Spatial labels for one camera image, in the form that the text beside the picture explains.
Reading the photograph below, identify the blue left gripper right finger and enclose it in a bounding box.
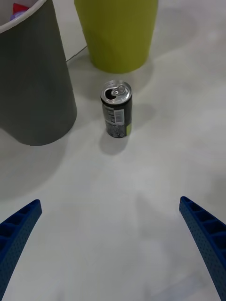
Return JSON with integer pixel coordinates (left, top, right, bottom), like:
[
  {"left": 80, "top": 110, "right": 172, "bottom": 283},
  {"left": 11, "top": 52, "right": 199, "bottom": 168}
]
[{"left": 179, "top": 196, "right": 226, "bottom": 301}]

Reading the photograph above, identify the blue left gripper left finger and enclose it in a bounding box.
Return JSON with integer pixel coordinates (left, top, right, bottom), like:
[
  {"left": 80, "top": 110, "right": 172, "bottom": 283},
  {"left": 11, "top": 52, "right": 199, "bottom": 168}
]
[{"left": 0, "top": 199, "right": 42, "bottom": 301}]

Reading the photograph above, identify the grey plastic bin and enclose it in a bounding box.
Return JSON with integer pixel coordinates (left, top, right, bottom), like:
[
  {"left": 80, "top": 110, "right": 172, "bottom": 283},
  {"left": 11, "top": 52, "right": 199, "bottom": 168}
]
[{"left": 0, "top": 0, "right": 78, "bottom": 146}]

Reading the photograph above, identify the yellow-green plastic bin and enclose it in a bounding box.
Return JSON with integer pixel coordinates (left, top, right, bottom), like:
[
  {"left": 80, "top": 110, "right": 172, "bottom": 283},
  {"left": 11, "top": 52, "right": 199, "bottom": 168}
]
[{"left": 74, "top": 0, "right": 159, "bottom": 74}]

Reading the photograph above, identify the purple-capped plastic bottle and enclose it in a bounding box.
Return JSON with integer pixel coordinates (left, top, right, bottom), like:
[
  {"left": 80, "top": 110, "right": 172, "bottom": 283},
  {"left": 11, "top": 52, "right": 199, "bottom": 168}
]
[{"left": 9, "top": 11, "right": 24, "bottom": 21}]

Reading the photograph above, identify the red-capped plastic bottle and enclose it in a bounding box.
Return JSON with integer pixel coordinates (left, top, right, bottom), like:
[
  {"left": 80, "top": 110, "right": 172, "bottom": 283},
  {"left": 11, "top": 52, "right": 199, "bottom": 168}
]
[{"left": 13, "top": 2, "right": 30, "bottom": 15}]

